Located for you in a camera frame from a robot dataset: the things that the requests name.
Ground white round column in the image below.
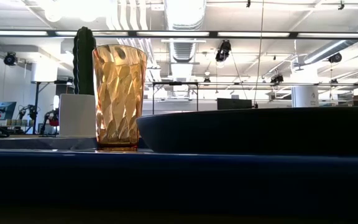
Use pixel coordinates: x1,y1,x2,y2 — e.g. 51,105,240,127
291,85,319,108

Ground black overhead light beam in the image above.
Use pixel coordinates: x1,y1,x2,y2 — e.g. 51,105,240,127
0,29,358,40

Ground blue plastic tray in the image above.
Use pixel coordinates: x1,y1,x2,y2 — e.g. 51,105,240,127
0,136,358,209

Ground green cactus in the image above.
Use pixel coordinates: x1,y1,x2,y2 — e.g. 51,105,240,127
72,26,98,96

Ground amber faceted plastic cup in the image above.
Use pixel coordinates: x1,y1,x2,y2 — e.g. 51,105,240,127
92,44,148,152

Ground black background frame stand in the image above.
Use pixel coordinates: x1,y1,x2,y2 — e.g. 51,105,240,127
152,81,200,115

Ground black hanging overhead camera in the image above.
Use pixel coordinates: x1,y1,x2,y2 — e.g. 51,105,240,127
215,39,232,62

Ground thin black hanging cable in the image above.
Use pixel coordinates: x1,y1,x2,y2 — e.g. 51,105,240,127
253,0,265,105

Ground dark round plate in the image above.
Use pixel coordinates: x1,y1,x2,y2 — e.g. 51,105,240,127
136,106,358,156

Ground background monitor with blue screen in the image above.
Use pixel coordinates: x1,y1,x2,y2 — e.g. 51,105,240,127
0,101,17,121

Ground black ceiling spotlight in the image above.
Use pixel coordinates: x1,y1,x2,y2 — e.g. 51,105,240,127
270,73,285,84
328,52,343,64
3,52,19,67

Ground silver ventilation duct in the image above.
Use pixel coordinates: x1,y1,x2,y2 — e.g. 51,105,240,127
163,0,208,82

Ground black background monitor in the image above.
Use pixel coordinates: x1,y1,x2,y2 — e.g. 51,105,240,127
216,98,253,111

